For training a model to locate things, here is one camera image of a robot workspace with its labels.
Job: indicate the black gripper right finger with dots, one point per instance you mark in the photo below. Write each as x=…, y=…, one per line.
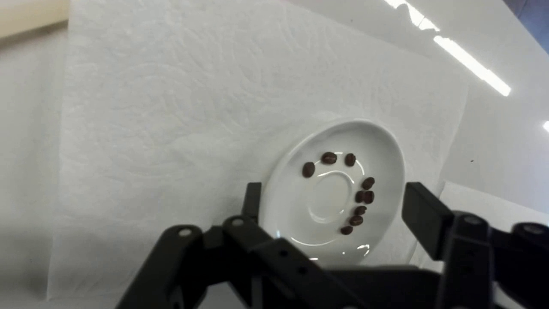
x=486, y=264

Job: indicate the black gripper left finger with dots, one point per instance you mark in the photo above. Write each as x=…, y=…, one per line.
x=229, y=269

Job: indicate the brown coffee bean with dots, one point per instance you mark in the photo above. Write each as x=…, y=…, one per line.
x=370, y=197
x=361, y=211
x=347, y=231
x=351, y=161
x=359, y=197
x=328, y=159
x=368, y=183
x=308, y=169
x=356, y=221

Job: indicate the white paper napkin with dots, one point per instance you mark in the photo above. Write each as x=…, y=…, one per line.
x=172, y=144

